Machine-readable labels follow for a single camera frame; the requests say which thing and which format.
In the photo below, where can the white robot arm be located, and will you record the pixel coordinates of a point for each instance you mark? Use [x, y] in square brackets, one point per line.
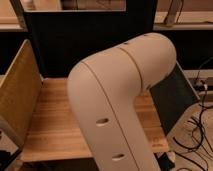
[101, 90]

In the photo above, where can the black back panel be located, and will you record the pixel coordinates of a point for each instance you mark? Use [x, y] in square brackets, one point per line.
[61, 39]

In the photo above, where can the dark right side panel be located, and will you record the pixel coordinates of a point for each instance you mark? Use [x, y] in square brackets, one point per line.
[174, 97]

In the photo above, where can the wooden left side panel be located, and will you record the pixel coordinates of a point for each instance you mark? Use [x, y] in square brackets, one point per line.
[19, 90]

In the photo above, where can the power strip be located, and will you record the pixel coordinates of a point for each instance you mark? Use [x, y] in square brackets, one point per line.
[202, 85]

